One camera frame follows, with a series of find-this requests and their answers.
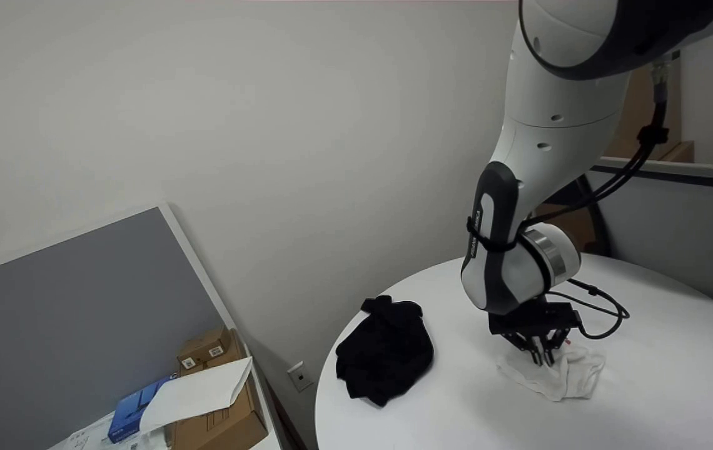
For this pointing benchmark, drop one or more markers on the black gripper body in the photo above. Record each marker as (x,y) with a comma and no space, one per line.
(536,320)

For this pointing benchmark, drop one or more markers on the white cloth with red stripe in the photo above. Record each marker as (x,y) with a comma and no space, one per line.
(573,375)

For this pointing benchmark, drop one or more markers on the cardboard box on desk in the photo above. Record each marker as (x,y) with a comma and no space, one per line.
(230,428)

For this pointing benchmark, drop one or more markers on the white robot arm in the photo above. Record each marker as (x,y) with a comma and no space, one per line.
(564,97)

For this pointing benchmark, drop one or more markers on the grey partition panel white frame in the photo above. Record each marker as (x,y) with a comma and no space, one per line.
(96,315)

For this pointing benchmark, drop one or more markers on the grey office chair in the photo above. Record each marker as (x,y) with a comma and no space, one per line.
(660,217)

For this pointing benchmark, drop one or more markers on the white paper sheet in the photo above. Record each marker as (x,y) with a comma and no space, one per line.
(195,393)

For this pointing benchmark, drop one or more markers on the stacked cardboard boxes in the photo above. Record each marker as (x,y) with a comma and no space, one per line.
(646,130)

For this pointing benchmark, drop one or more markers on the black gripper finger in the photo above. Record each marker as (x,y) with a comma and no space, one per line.
(526,346)
(550,347)

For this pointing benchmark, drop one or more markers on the blue object on desk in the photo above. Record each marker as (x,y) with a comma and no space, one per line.
(127,410)

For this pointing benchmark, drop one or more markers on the black crumpled cloth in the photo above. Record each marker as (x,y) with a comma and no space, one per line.
(385,353)

